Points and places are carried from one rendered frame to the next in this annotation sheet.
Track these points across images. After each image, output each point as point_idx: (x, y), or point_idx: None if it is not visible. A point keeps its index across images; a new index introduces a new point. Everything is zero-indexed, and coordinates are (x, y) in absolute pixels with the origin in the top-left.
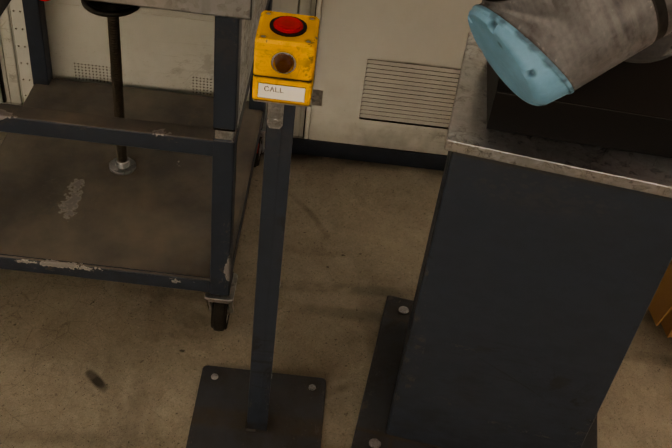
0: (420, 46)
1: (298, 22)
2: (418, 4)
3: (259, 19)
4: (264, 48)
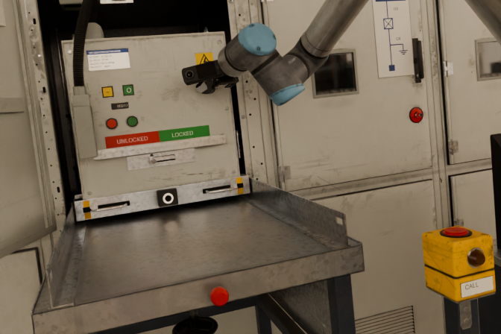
0: (360, 305)
1: (460, 228)
2: (352, 277)
3: (294, 306)
4: (460, 250)
